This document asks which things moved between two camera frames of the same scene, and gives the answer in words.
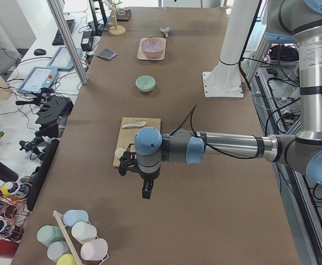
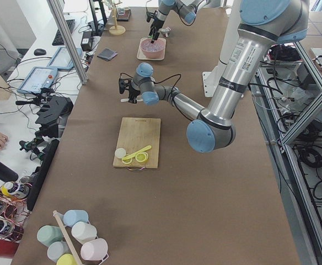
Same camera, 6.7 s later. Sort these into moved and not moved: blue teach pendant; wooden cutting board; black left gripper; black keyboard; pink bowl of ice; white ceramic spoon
Moved: black left gripper; white ceramic spoon
Not moved: pink bowl of ice; blue teach pendant; wooden cutting board; black keyboard
